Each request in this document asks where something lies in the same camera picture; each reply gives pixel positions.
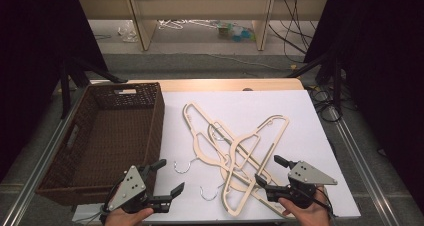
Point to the black curtain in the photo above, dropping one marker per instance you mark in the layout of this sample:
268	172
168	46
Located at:
383	86
33	69

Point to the black tripod stand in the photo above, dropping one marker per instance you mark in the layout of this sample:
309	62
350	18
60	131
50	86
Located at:
66	86
337	82

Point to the clear plastic bag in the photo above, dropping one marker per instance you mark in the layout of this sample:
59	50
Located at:
128	32

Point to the colourful plastic clips pile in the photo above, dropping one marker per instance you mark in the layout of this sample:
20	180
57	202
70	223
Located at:
238	32

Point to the beige wooden shelf unit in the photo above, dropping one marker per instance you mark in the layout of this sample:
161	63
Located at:
200	6

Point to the white table mat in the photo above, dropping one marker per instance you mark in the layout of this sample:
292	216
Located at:
300	136

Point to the aluminium frame rail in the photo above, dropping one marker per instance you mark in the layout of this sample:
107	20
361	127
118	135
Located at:
360	159
36	166

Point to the person's right hand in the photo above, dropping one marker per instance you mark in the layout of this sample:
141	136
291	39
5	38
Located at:
310	216

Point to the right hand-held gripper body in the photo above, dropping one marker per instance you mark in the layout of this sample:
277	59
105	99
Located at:
310	176

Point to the brown wicker basket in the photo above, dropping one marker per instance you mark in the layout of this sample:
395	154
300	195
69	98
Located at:
110	146

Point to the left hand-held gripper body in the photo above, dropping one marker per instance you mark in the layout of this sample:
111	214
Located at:
130	189

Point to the pile of beige hangers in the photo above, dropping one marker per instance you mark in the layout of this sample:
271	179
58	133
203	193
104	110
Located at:
233	186

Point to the beige plastic clothes hanger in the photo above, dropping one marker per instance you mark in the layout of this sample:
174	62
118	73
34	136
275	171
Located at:
268	152
186	115

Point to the person's left hand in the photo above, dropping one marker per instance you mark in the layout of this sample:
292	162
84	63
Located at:
125	219

